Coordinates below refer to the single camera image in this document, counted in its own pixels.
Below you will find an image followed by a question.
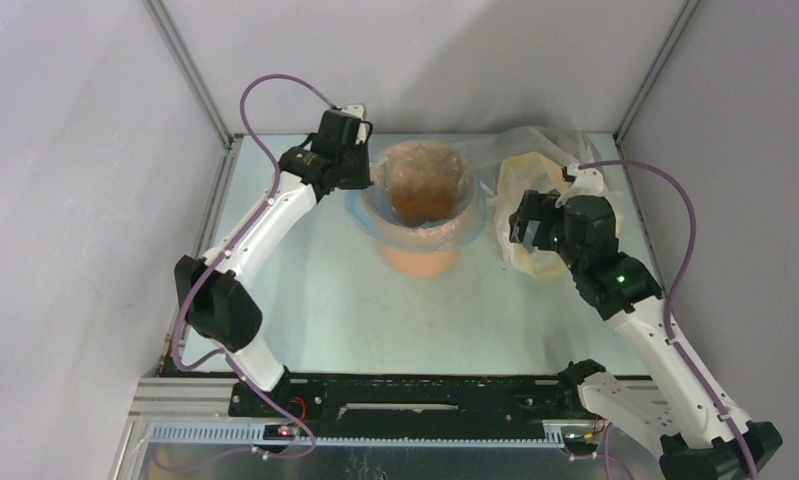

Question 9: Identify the translucent yellowish plastic bag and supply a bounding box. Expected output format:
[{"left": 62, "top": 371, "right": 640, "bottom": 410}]
[{"left": 457, "top": 126, "right": 602, "bottom": 280}]

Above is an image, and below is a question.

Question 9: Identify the blue plastic trash bag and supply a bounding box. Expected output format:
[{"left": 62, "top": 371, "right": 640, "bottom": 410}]
[{"left": 345, "top": 140, "right": 485, "bottom": 253}]

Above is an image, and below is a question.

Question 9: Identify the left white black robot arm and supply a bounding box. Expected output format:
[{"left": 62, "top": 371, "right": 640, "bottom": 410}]
[{"left": 174, "top": 104, "right": 372, "bottom": 417}]

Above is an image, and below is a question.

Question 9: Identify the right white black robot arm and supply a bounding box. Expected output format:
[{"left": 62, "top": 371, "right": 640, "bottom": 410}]
[{"left": 509, "top": 190, "right": 783, "bottom": 479}]

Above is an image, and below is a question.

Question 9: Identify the orange plastic trash bin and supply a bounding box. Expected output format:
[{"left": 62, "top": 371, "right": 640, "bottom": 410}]
[{"left": 372, "top": 140, "right": 473, "bottom": 280}]

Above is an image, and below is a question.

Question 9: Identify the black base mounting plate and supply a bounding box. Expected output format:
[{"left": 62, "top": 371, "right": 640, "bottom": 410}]
[{"left": 228, "top": 372, "right": 608, "bottom": 441}]

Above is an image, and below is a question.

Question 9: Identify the small red-lit circuit board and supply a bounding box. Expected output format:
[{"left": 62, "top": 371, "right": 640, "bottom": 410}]
[{"left": 263, "top": 424, "right": 300, "bottom": 441}]

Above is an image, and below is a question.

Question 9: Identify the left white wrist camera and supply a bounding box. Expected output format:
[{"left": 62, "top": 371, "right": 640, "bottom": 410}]
[{"left": 341, "top": 103, "right": 373, "bottom": 145}]

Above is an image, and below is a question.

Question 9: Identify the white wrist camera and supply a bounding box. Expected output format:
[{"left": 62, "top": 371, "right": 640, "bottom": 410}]
[
  {"left": 341, "top": 103, "right": 373, "bottom": 145},
  {"left": 555, "top": 163, "right": 606, "bottom": 208}
]

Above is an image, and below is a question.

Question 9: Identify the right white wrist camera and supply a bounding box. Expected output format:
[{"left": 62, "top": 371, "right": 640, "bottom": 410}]
[{"left": 555, "top": 163, "right": 606, "bottom": 208}]

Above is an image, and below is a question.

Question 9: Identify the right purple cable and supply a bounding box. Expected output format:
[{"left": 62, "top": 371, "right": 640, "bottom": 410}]
[{"left": 567, "top": 158, "right": 761, "bottom": 480}]

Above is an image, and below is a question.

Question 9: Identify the purple cable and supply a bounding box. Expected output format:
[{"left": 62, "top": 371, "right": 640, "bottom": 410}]
[
  {"left": 148, "top": 74, "right": 341, "bottom": 473},
  {"left": 567, "top": 158, "right": 761, "bottom": 480}
]

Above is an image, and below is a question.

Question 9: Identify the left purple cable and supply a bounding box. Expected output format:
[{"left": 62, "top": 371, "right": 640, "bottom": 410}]
[{"left": 148, "top": 74, "right": 341, "bottom": 473}]

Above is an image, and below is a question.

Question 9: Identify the left aluminium corner post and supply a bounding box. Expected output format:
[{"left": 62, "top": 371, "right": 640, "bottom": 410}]
[{"left": 142, "top": 0, "right": 233, "bottom": 148}]

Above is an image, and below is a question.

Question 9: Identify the aluminium corner post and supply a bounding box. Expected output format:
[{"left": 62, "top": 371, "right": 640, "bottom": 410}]
[
  {"left": 142, "top": 0, "right": 233, "bottom": 148},
  {"left": 614, "top": 0, "right": 702, "bottom": 146}
]

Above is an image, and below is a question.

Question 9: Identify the right aluminium corner post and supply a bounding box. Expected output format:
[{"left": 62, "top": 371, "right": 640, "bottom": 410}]
[{"left": 614, "top": 0, "right": 702, "bottom": 146}]

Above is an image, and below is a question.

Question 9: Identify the aluminium frame rail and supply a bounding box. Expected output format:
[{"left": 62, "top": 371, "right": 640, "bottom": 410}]
[{"left": 128, "top": 377, "right": 732, "bottom": 450}]

